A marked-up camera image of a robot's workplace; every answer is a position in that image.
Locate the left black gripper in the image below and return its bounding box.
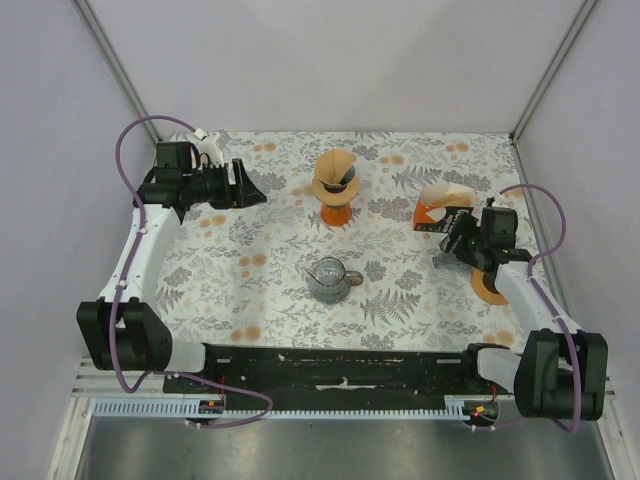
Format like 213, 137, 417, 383
183, 159, 266, 210

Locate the grey glass dripper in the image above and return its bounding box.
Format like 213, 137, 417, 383
432, 252, 471, 274

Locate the orange coffee filter box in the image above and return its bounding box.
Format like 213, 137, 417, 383
413, 183, 476, 233

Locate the wooden ring dripper stand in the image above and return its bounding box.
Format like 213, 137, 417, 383
311, 176, 360, 207

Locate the orange glass carafe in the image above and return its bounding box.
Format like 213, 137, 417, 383
320, 203, 352, 227

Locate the brown paper coffee filter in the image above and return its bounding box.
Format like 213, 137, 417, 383
314, 149, 356, 184

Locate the grey glass carafe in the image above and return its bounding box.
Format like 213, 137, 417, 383
304, 256, 364, 304

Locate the blue glass dripper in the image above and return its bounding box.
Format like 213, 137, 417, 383
320, 166, 355, 193

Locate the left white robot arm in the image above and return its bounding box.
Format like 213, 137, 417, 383
76, 141, 266, 393

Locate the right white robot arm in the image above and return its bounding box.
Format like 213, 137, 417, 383
440, 207, 608, 422

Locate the floral tablecloth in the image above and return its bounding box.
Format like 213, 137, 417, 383
155, 132, 536, 351

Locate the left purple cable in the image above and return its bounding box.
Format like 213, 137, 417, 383
109, 114, 274, 430

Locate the purple cable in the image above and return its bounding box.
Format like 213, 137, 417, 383
109, 114, 274, 430
469, 183, 586, 434

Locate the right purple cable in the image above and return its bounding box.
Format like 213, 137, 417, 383
469, 183, 586, 434

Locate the white cable duct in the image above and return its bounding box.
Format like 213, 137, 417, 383
93, 396, 471, 421

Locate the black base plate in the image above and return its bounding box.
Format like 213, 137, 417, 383
163, 345, 504, 408

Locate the aluminium frame rail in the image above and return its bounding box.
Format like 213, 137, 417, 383
72, 358, 164, 397

